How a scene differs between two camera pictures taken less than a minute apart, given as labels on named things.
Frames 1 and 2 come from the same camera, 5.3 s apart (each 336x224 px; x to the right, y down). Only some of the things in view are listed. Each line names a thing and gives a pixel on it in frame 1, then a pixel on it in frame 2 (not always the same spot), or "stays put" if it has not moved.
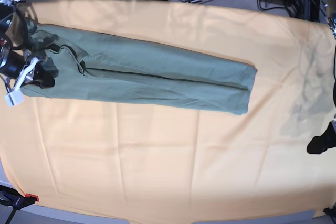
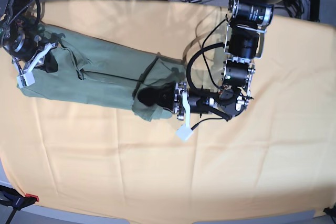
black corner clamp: (330, 212) stays put
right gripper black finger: (320, 144) → (180, 98)
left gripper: (12, 65) → (32, 53)
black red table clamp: (10, 196) stays put
